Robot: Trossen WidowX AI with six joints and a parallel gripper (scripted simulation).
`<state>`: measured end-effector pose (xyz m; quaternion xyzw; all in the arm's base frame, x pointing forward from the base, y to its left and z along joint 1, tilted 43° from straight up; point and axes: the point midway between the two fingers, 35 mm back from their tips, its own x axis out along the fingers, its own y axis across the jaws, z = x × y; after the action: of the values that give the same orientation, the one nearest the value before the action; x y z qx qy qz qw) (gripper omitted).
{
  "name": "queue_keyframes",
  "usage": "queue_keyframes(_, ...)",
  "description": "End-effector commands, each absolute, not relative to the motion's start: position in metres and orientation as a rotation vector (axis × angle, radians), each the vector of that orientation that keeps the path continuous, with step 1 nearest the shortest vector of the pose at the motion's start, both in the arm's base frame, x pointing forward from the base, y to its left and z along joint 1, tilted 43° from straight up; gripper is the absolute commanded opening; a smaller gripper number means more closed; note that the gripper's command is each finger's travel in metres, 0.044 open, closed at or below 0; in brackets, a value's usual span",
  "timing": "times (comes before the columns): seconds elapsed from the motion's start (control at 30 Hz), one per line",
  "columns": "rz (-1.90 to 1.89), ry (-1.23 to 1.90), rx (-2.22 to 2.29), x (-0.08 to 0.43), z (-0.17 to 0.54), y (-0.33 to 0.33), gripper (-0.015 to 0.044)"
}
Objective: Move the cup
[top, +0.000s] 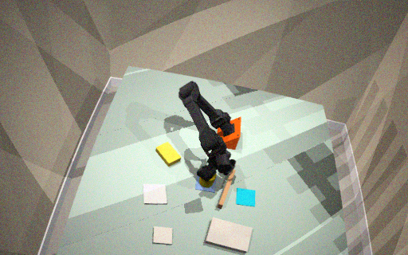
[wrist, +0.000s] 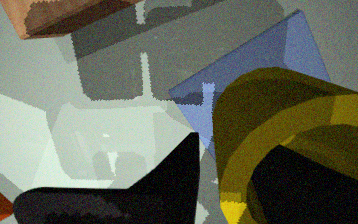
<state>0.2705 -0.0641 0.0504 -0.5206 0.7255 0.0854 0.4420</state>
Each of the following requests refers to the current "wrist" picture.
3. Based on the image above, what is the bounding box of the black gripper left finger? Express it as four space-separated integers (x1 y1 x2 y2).
12 132 200 224

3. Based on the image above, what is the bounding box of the tan flat bar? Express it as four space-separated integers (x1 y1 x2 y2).
0 0 144 40

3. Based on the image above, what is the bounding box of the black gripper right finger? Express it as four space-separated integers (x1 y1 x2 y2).
251 144 358 224

